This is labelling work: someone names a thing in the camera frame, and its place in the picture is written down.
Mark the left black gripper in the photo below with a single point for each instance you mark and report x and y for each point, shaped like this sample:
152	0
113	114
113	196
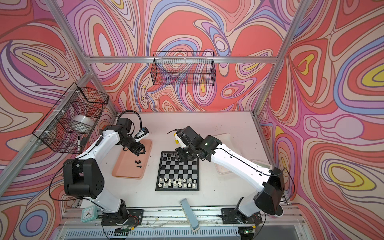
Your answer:
137	148

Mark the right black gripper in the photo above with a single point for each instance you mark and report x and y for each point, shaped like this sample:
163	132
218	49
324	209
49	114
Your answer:
179	152

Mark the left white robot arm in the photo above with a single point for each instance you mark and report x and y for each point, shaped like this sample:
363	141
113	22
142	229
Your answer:
82	175

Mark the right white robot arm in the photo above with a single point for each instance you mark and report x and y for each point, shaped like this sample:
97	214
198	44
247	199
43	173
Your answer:
268	184

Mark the pink plastic tray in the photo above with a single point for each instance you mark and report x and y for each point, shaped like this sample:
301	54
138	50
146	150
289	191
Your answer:
125	166

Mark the black and silver chessboard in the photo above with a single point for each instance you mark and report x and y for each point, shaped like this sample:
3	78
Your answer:
176	176

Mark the black marker pen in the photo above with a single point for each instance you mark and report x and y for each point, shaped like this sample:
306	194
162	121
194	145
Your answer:
79	144

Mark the grey stapler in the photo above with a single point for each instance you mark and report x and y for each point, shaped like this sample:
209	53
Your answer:
190	216

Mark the pink calculator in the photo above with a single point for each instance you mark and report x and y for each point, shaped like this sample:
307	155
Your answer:
264	165

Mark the green alarm clock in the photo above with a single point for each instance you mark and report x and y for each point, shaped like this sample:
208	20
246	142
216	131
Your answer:
89	214

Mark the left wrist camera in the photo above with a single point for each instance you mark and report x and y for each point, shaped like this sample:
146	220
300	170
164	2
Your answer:
144	132

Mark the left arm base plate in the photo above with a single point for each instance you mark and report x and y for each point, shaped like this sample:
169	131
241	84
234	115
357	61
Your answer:
132	217

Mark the left black wire basket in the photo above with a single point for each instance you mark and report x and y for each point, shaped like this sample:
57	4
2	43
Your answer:
54	130

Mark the black wire basket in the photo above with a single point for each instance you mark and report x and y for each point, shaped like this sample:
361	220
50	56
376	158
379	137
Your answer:
183	68
54	130

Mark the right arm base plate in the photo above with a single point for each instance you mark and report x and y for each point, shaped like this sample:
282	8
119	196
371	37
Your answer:
232	216

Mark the back black wire basket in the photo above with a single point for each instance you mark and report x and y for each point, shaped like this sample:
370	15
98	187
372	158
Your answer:
183	68

